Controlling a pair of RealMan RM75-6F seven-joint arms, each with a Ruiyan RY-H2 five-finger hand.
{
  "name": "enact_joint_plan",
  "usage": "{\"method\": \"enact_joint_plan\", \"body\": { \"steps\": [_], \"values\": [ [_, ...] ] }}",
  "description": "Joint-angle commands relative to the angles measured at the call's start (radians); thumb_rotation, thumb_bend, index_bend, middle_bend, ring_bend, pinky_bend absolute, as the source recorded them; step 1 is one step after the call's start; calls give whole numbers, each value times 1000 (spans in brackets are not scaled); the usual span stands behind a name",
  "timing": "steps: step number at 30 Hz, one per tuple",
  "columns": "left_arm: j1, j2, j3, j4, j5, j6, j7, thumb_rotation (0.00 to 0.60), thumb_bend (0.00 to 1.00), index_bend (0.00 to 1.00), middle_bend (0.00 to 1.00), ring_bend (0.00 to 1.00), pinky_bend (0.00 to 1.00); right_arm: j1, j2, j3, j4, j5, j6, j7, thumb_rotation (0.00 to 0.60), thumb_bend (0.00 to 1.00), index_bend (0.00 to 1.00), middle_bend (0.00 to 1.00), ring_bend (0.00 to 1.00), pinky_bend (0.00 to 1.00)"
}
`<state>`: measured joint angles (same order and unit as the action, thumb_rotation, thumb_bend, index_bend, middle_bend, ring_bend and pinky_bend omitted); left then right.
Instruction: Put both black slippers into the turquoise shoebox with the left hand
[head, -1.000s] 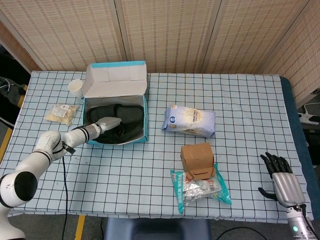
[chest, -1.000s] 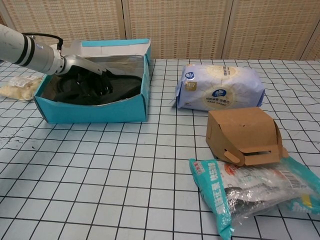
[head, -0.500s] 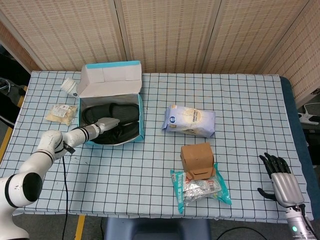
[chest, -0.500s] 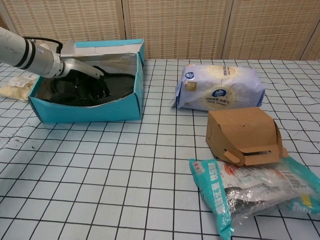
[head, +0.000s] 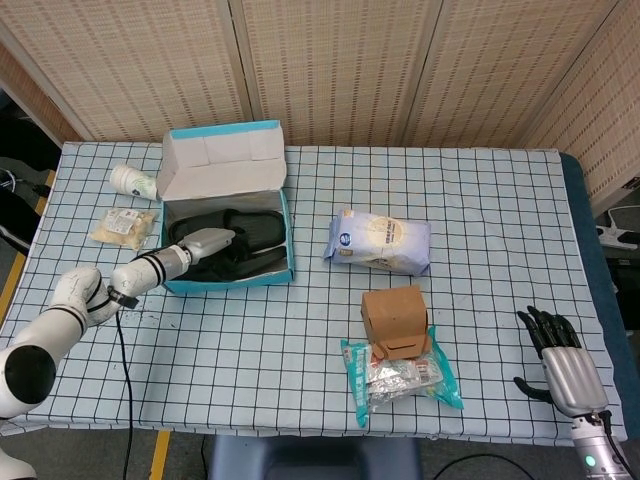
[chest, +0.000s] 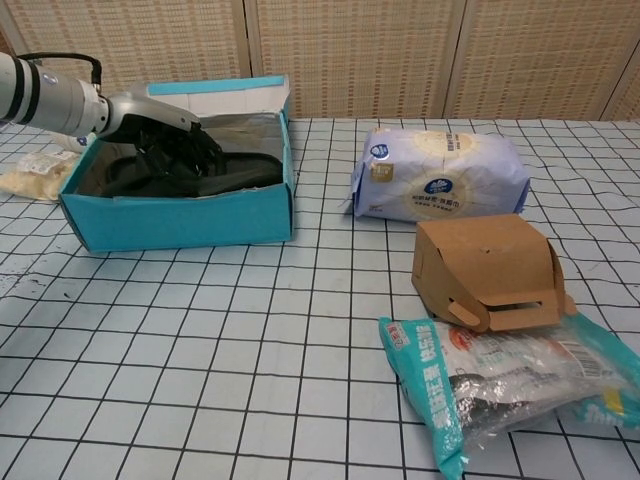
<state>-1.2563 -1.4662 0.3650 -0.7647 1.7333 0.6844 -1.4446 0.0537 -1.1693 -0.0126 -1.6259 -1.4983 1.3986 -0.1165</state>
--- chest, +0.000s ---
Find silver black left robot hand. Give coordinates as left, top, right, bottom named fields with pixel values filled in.
left=97, top=84, right=224, bottom=176

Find black rubber slipper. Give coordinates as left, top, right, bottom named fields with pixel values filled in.
left=139, top=149, right=284, bottom=199
left=102, top=155, right=151, bottom=197

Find teal cardboard shoe box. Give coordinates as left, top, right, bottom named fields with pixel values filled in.
left=58, top=74, right=296, bottom=252

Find brown cardboard takeaway box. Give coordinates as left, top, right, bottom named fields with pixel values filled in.
left=411, top=214, right=579, bottom=334

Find clear bag of pale snacks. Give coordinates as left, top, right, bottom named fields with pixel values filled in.
left=0, top=152, right=81, bottom=202

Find woven folding screen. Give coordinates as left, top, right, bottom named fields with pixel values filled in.
left=0, top=0, right=640, bottom=122

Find blue checkered tablecloth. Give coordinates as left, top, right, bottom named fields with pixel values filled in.
left=0, top=115, right=640, bottom=480

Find blue white tissue pack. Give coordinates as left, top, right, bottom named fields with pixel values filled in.
left=344, top=126, right=531, bottom=224

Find teal plastic snack bag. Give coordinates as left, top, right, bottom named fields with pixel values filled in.
left=378, top=315, right=640, bottom=480

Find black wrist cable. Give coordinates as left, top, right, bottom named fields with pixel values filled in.
left=19, top=52, right=104, bottom=96

